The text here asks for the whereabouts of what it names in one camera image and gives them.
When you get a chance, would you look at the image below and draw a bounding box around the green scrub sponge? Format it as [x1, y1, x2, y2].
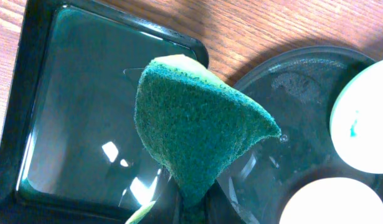
[134, 54, 281, 223]

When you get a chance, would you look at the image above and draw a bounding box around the white plate with green spot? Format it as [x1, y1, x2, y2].
[279, 177, 383, 224]

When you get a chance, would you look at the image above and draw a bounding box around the black round tray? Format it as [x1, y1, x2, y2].
[204, 46, 383, 224]

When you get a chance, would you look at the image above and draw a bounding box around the black rectangular tray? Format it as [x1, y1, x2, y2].
[0, 0, 209, 223]

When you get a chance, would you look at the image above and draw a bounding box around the pale green rear plate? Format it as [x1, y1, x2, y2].
[329, 60, 383, 174]

